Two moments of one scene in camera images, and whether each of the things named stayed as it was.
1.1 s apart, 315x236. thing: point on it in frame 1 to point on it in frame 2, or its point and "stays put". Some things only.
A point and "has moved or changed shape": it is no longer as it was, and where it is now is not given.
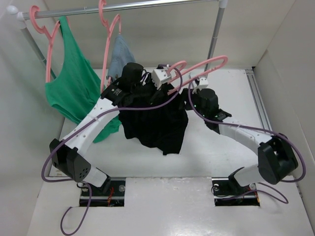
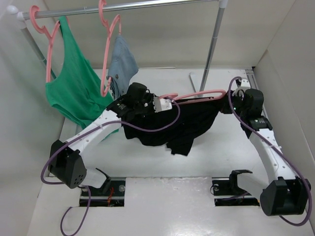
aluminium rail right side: (260, 103) stays put
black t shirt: (157, 116) has moved or changed shape
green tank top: (77, 88) stays put
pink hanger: (105, 23) stays put
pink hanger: (43, 30) stays put
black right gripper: (196, 94) to (224, 108)
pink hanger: (193, 69) to (174, 96)
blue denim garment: (122, 55) stays put
